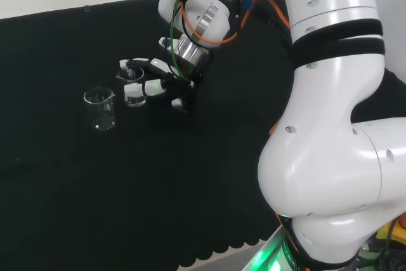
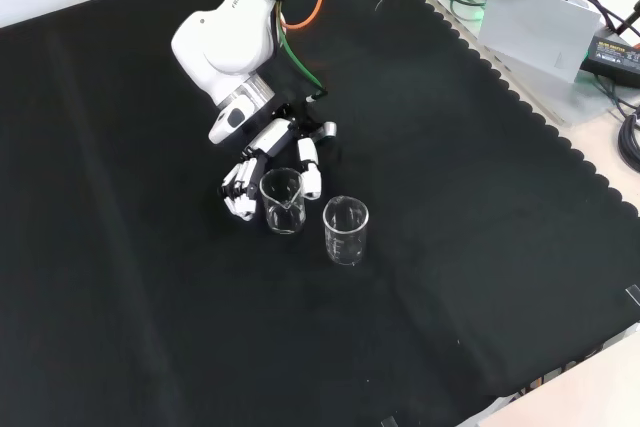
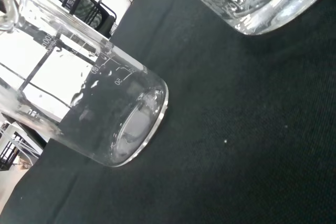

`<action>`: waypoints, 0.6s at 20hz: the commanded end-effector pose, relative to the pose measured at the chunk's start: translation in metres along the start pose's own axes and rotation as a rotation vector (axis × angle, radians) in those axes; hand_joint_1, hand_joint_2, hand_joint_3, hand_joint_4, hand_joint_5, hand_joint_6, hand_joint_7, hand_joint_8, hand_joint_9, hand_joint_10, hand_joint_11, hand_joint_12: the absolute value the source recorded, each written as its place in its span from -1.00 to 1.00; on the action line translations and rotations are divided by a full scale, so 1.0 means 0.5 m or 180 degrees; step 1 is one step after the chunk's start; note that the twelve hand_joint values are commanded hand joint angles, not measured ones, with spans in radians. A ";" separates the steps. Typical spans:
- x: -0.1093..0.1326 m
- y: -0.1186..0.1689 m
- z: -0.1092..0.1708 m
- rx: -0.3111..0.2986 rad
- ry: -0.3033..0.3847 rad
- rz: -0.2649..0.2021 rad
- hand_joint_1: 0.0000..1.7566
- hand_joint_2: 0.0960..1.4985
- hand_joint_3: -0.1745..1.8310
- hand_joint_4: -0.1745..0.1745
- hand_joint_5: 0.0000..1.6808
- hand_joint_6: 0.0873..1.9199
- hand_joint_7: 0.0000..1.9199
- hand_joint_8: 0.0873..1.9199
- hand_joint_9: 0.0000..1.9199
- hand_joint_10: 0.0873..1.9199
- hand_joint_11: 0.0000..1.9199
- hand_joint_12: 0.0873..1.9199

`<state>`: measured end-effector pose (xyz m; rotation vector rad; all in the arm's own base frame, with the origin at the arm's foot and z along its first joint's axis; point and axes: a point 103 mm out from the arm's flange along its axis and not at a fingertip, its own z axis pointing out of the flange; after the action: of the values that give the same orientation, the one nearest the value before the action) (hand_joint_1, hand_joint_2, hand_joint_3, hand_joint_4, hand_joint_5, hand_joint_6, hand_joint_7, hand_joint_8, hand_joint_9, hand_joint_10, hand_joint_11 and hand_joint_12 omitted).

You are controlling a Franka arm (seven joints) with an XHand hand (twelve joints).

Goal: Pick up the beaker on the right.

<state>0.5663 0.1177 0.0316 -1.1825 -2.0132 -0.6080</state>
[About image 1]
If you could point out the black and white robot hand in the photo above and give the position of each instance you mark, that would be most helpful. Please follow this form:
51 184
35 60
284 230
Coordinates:
185 93

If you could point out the black bench cloth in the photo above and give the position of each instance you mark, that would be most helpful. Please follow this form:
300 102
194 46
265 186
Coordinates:
95 172

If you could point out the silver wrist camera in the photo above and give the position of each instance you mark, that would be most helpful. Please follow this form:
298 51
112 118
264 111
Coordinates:
165 43

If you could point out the yellow stop button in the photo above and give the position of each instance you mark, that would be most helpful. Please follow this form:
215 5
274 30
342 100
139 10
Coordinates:
393 229

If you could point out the clear cloth clip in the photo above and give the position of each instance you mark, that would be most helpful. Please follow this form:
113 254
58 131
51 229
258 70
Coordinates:
87 8

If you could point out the clear glass beaker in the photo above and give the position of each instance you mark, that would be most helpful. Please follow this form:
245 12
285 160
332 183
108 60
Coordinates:
101 109
134 101

